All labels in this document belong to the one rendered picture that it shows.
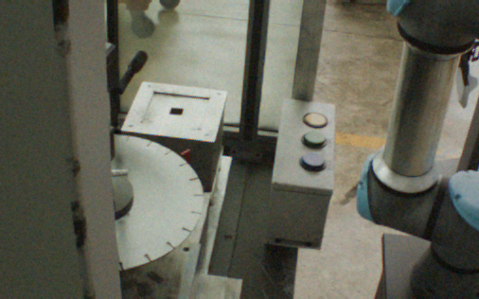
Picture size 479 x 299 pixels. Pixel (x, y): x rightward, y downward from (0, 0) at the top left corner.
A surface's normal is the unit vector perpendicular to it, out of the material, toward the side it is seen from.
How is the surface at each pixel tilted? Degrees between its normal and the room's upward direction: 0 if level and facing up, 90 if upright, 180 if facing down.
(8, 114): 90
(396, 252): 0
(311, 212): 90
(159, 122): 0
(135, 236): 0
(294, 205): 90
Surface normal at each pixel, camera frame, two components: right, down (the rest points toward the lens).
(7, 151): -0.11, 0.58
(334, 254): 0.07, -0.80
